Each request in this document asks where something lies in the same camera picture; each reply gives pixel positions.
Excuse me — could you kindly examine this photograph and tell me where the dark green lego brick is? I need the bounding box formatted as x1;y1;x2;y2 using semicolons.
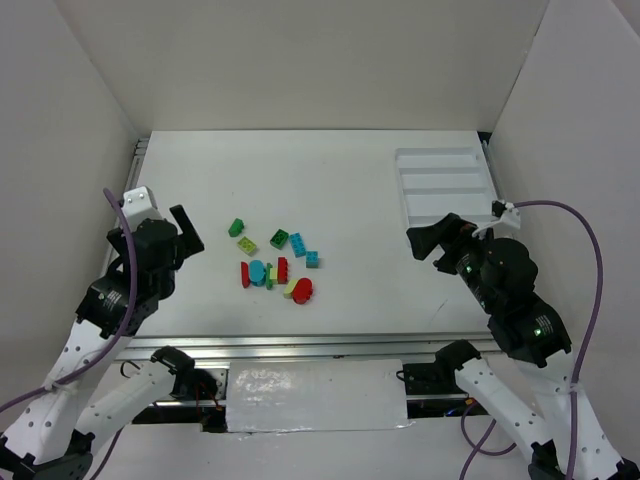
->
270;229;289;250

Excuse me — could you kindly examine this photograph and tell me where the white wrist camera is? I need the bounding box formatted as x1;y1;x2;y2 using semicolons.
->
122;186;163;232
472;200;521;238

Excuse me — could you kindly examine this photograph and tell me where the green thin lego brick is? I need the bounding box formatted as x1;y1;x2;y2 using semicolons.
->
265;263;274;290

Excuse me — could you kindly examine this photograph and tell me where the green sloped lego brick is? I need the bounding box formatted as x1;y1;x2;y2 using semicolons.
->
228;218;245;238

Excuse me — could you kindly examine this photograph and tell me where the blue rounded lego brick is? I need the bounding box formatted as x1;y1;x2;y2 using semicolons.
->
249;260;266;286

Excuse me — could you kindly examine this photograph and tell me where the pale yellow sloped lego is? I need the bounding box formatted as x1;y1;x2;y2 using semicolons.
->
283;278;299;299

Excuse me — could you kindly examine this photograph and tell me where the blue long lego brick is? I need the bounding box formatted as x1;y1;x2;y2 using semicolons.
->
289;232;306;258

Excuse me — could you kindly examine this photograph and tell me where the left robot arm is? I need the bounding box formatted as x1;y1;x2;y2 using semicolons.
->
1;205;218;479

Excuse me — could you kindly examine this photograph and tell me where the red long lego brick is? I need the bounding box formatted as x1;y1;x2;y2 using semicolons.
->
277;256;289;284

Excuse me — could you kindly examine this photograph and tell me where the red rounded lego brick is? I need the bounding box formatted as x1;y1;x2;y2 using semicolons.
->
291;278;313;305

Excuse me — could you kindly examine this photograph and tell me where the lime green lego brick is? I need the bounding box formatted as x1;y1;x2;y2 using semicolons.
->
237;236;258;256

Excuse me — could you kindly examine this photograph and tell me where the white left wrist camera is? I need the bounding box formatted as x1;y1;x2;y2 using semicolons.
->
122;186;163;232

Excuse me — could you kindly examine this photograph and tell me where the red curved lego brick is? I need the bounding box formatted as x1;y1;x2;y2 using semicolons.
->
240;262;251;288

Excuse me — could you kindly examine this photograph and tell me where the small teal lego brick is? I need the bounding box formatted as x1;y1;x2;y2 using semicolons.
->
305;251;320;268

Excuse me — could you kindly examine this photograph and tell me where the white compartment tray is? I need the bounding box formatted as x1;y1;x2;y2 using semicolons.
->
395;147;497;228

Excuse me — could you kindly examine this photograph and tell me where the white taped cover panel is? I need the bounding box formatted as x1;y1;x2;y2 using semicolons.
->
226;359;410;433

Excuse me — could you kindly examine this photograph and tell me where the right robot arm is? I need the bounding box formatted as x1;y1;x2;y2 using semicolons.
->
407;213;639;479

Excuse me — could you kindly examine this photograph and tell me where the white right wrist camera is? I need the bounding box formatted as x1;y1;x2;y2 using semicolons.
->
472;200;521;238

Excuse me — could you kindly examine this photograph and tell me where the aluminium front rail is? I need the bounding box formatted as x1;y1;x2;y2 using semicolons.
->
117;332;498;363

